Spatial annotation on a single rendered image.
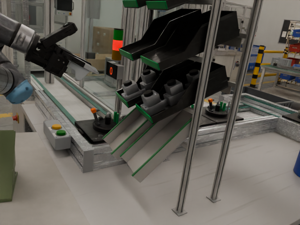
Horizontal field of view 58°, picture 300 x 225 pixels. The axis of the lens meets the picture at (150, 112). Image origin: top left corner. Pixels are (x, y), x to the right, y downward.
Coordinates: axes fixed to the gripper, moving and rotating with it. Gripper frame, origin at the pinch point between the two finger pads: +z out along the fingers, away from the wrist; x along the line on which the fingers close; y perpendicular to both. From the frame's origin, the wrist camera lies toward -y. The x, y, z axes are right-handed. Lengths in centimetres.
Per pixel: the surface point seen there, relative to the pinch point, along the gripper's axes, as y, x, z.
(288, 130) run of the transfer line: -20, -23, 138
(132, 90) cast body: 0.5, 4.7, 13.9
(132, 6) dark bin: -23.0, 2.8, 0.8
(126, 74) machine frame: 2, -113, 58
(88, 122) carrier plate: 27.8, -35.2, 20.2
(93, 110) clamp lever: 19.1, -25.1, 15.9
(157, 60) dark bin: -12.1, 12.7, 12.5
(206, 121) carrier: 0, -29, 80
